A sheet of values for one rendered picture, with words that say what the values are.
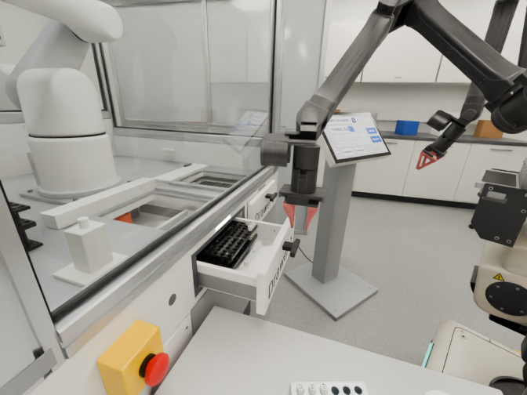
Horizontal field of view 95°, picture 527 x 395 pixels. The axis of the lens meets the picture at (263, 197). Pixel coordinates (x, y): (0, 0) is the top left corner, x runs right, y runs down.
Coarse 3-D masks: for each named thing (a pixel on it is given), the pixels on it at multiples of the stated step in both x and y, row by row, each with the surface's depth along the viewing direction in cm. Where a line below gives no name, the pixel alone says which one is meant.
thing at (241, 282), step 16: (256, 224) 73; (272, 224) 72; (256, 240) 75; (272, 240) 74; (256, 256) 66; (208, 272) 53; (224, 272) 52; (240, 272) 51; (256, 272) 60; (224, 288) 53; (240, 288) 51
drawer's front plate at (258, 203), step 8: (272, 184) 99; (264, 192) 89; (272, 192) 100; (256, 200) 82; (264, 200) 91; (248, 208) 79; (256, 208) 83; (264, 208) 92; (248, 216) 80; (256, 216) 84; (264, 216) 94
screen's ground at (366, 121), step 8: (360, 120) 147; (368, 120) 151; (328, 128) 129; (336, 128) 133; (328, 136) 126; (368, 136) 144; (336, 144) 127; (368, 144) 141; (376, 144) 145; (384, 144) 149; (368, 152) 138; (376, 152) 142
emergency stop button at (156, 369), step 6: (162, 354) 34; (150, 360) 34; (156, 360) 33; (162, 360) 34; (168, 360) 35; (150, 366) 33; (156, 366) 33; (162, 366) 34; (168, 366) 35; (150, 372) 32; (156, 372) 33; (162, 372) 34; (144, 378) 32; (150, 378) 32; (156, 378) 33; (162, 378) 34; (150, 384) 32; (156, 384) 33
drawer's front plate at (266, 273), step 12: (288, 228) 63; (276, 240) 57; (288, 240) 66; (276, 252) 53; (288, 252) 69; (264, 264) 48; (276, 264) 55; (264, 276) 46; (276, 276) 57; (264, 288) 47; (264, 300) 48; (264, 312) 50
